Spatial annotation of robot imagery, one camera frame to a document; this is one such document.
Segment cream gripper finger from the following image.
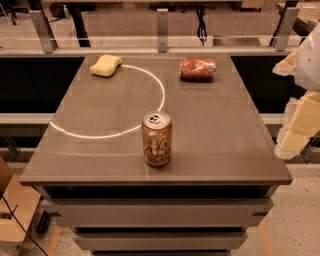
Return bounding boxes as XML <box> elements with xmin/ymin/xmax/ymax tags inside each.
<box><xmin>272</xmin><ymin>50</ymin><xmax>297</xmax><ymax>76</ymax></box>
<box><xmin>274</xmin><ymin>91</ymin><xmax>320</xmax><ymax>160</ymax></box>

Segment red coke can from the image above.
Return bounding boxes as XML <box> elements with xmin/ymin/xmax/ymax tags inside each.
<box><xmin>179</xmin><ymin>59</ymin><xmax>216</xmax><ymax>80</ymax></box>

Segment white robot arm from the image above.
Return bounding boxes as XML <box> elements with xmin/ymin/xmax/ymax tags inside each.
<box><xmin>272</xmin><ymin>24</ymin><xmax>320</xmax><ymax>160</ymax></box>

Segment orange LaCroix can upright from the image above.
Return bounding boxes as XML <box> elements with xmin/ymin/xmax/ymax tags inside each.
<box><xmin>142</xmin><ymin>111</ymin><xmax>172</xmax><ymax>167</ymax></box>

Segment yellow sponge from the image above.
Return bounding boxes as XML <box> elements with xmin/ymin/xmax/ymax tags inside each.
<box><xmin>89</xmin><ymin>55</ymin><xmax>122</xmax><ymax>77</ymax></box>

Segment grey drawer cabinet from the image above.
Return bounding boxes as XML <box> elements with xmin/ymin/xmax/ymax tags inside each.
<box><xmin>21</xmin><ymin>54</ymin><xmax>291</xmax><ymax>256</ymax></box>

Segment wooden box at left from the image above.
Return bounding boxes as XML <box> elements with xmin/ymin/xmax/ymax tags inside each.
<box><xmin>0</xmin><ymin>158</ymin><xmax>40</xmax><ymax>256</ymax></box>

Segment right metal rail bracket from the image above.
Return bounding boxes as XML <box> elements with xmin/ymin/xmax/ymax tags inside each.
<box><xmin>274</xmin><ymin>7</ymin><xmax>299</xmax><ymax>51</ymax></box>

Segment metal rail bracket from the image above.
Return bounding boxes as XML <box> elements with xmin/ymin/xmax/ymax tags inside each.
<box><xmin>157</xmin><ymin>8</ymin><xmax>168</xmax><ymax>52</ymax></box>
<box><xmin>29</xmin><ymin>10</ymin><xmax>55</xmax><ymax>53</ymax></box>
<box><xmin>274</xmin><ymin>7</ymin><xmax>299</xmax><ymax>51</ymax></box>

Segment black hanging cable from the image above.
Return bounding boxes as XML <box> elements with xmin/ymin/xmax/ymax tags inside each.
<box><xmin>195</xmin><ymin>3</ymin><xmax>208</xmax><ymax>47</ymax></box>

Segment middle metal rail bracket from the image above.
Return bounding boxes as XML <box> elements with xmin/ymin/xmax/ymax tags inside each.
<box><xmin>157</xmin><ymin>8</ymin><xmax>168</xmax><ymax>52</ymax></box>

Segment left metal rail bracket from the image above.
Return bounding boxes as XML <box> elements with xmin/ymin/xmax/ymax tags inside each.
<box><xmin>29</xmin><ymin>10</ymin><xmax>55</xmax><ymax>53</ymax></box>

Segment black floor cable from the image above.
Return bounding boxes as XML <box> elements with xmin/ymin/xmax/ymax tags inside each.
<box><xmin>0</xmin><ymin>193</ymin><xmax>49</xmax><ymax>256</ymax></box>

